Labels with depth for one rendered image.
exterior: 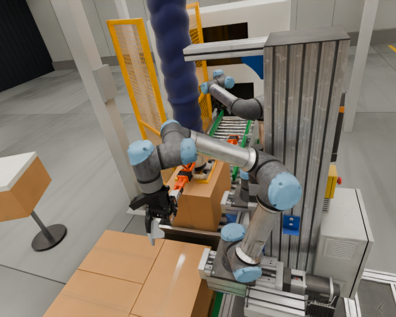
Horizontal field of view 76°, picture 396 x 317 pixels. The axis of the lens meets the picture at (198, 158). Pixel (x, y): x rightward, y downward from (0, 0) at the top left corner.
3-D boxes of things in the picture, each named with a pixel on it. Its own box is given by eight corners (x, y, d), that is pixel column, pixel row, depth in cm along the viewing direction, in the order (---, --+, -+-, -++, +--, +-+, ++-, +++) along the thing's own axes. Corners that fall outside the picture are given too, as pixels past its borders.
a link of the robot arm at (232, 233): (242, 234, 131) (240, 216, 123) (251, 256, 119) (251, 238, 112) (219, 241, 129) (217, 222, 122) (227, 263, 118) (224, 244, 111)
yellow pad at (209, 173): (207, 158, 228) (207, 154, 225) (218, 159, 225) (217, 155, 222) (196, 182, 202) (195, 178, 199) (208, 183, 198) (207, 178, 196)
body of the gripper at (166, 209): (170, 224, 82) (161, 196, 75) (146, 221, 85) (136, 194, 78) (178, 207, 88) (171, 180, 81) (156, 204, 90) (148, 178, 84)
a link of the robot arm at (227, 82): (222, 92, 165) (213, 88, 173) (236, 87, 168) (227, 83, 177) (220, 80, 160) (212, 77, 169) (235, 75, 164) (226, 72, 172)
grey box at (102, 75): (114, 94, 256) (104, 64, 239) (119, 94, 254) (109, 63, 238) (102, 102, 240) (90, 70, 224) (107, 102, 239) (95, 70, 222)
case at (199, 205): (193, 182, 267) (187, 150, 245) (231, 186, 253) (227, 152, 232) (171, 226, 221) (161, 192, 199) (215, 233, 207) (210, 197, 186)
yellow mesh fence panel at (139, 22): (153, 182, 371) (102, 21, 257) (158, 178, 375) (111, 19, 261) (184, 214, 307) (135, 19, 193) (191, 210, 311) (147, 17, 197)
